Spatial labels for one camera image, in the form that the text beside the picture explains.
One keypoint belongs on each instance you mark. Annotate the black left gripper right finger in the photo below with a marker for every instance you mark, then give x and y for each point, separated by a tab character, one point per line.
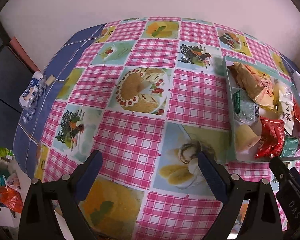
262	218

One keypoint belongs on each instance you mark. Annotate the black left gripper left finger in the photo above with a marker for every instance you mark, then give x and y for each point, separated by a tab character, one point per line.
38	219

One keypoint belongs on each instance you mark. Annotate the dark green snack packet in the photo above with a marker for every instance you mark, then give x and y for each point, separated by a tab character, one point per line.
290	146

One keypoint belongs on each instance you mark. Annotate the red crinkled snack bag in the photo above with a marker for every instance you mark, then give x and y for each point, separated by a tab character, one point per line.
272	138

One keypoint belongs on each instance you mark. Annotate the round orange jelly cup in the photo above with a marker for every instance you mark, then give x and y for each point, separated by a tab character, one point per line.
245	138

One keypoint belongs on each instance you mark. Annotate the white peach cake packet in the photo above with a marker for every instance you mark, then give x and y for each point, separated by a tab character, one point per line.
286	113

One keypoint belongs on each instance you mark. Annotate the green silver snack packet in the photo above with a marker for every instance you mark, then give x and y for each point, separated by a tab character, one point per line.
245	110

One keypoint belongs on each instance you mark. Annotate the beige egg roll packet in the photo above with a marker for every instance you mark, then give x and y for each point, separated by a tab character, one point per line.
257	84

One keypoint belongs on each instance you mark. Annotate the red patterned snack packet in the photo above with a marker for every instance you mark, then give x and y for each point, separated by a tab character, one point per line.
296	112

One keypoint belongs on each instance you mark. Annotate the orange plastic bag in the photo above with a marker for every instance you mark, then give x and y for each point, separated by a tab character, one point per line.
11	199

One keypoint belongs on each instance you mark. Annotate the green rimmed white box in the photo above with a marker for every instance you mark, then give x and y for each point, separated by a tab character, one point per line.
248	156

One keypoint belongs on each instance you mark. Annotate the blue plaid tablecloth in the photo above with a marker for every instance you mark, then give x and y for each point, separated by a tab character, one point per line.
78	51

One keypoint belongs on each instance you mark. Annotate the white power strip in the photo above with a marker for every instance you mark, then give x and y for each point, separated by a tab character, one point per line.
296	78

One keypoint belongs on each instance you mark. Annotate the blue white tissue pack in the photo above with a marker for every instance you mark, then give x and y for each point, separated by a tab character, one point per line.
28	100

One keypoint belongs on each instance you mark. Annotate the small cream eraser block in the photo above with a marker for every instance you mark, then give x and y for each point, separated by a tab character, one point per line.
50	80

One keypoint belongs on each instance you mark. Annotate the pink checkered fruit tablecloth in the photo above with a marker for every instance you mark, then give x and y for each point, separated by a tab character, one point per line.
153	96

